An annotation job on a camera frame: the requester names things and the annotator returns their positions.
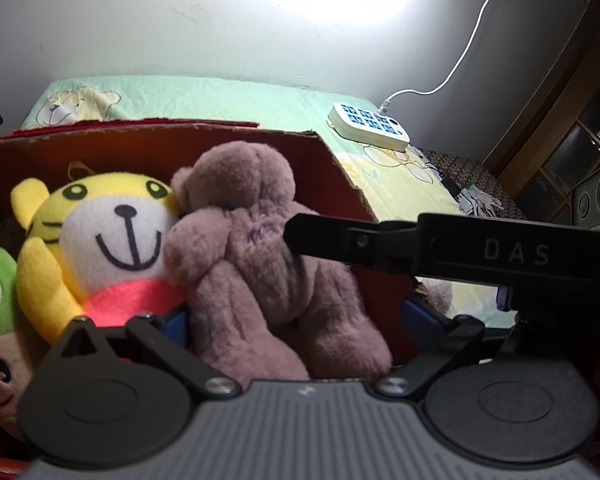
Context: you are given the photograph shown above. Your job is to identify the pink bear plush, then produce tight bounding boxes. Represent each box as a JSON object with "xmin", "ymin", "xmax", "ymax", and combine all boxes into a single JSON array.
[{"xmin": 162, "ymin": 141, "xmax": 395, "ymax": 382}]

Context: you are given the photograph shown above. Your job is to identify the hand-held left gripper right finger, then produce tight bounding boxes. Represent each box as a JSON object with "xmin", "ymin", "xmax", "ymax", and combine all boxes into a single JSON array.
[{"xmin": 374, "ymin": 297, "xmax": 561, "ymax": 403}]

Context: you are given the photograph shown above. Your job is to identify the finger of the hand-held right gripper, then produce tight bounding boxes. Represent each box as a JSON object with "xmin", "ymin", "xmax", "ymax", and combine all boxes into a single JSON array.
[{"xmin": 284, "ymin": 212, "xmax": 421, "ymax": 277}]

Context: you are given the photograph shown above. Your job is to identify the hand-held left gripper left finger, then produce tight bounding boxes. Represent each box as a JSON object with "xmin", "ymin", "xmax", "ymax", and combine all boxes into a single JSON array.
[{"xmin": 55, "ymin": 307, "xmax": 245, "ymax": 403}]

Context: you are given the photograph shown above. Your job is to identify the red cardboard box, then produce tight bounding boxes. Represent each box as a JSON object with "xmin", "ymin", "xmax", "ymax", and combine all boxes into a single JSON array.
[{"xmin": 0, "ymin": 117, "xmax": 418, "ymax": 480}]

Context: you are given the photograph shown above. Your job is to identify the yellow tiger plush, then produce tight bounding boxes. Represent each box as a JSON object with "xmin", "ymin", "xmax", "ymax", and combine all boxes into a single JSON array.
[{"xmin": 10, "ymin": 160, "xmax": 191, "ymax": 346}]

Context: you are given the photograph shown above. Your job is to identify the white gloves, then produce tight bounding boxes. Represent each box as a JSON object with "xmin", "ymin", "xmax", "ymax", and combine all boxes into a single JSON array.
[{"xmin": 457, "ymin": 185, "xmax": 506, "ymax": 216}]

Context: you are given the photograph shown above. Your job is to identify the large white bunny plush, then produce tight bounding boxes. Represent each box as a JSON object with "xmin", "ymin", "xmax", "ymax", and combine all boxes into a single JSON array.
[{"xmin": 420, "ymin": 277, "xmax": 454, "ymax": 317}]

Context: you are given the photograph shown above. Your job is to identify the black charger with cable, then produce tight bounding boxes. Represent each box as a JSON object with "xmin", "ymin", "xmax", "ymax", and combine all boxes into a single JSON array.
[{"xmin": 437, "ymin": 170, "xmax": 461, "ymax": 196}]

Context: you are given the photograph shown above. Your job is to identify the white power cable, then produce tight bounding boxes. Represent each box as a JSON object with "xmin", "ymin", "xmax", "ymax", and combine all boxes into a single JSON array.
[{"xmin": 377, "ymin": 0, "xmax": 510, "ymax": 114}]

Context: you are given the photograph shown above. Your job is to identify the white power strip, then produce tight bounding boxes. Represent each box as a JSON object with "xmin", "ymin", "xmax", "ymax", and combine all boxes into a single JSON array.
[{"xmin": 326, "ymin": 102, "xmax": 411, "ymax": 152}]

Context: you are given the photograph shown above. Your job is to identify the wooden cabinet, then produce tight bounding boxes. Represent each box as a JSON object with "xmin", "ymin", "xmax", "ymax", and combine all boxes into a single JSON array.
[{"xmin": 482, "ymin": 0, "xmax": 600, "ymax": 226}]

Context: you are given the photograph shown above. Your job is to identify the brown patterned blanket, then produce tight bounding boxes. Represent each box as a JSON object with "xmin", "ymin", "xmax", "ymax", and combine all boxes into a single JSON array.
[{"xmin": 420, "ymin": 147, "xmax": 528, "ymax": 221}]

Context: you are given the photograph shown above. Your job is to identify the green cartoon bed sheet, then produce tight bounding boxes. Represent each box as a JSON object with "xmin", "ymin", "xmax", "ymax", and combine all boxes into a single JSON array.
[{"xmin": 20, "ymin": 76, "xmax": 511, "ymax": 328}]

